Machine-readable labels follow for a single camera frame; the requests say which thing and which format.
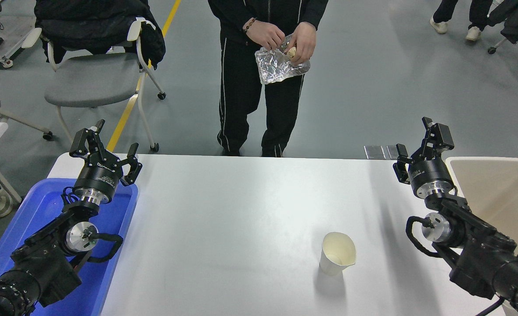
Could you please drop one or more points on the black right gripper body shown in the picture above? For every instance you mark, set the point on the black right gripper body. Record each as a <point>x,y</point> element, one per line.
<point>429,173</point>

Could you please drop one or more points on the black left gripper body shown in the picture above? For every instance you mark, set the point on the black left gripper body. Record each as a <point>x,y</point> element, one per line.
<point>98,177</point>

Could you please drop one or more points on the white paper cup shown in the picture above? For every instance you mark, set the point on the white paper cup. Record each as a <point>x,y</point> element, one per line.
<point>331,263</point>

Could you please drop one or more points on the silver foil tray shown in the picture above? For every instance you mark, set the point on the silver foil tray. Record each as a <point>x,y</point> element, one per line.
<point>274,66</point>

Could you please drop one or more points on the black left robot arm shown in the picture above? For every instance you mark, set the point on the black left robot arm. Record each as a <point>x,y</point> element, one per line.
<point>44,263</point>

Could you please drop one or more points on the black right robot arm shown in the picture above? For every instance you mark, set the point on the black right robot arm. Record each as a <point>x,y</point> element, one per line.
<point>483,254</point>

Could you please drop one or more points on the person's left hand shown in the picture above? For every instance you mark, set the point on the person's left hand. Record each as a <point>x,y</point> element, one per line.
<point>303,41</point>

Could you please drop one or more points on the person's right hand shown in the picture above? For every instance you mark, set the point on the person's right hand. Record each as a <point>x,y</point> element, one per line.
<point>265,35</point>

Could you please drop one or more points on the metal floor socket plate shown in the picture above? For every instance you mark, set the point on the metal floor socket plate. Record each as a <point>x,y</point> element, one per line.
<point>392,152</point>
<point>374,152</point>

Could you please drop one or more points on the blue plastic tray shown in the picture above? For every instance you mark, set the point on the blue plastic tray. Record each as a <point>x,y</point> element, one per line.
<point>35,206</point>

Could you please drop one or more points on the large pale plastic bin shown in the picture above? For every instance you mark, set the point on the large pale plastic bin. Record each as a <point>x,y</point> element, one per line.
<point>500,193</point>

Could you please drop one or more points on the chair legs with casters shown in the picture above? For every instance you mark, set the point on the chair legs with casters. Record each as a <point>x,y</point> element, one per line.
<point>496,45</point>

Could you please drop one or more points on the black jacket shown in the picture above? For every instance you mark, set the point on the black jacket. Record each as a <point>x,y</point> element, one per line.
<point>92,26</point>

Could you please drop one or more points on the person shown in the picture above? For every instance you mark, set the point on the person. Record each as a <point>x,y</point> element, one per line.
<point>241,101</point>
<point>443,11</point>

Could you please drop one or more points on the grey seat white frame chair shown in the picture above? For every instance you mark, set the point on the grey seat white frame chair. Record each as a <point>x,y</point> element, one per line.
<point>92,79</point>

